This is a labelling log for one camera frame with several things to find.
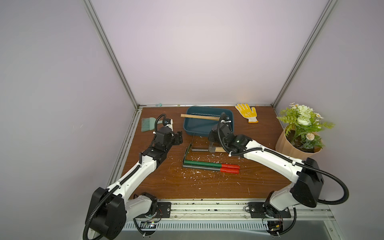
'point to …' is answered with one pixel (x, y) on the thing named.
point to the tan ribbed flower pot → (299, 144)
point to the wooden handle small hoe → (200, 116)
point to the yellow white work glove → (250, 114)
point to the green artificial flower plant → (304, 124)
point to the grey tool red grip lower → (227, 170)
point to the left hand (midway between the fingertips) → (178, 130)
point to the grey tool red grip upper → (193, 139)
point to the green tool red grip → (207, 164)
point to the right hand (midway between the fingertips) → (210, 130)
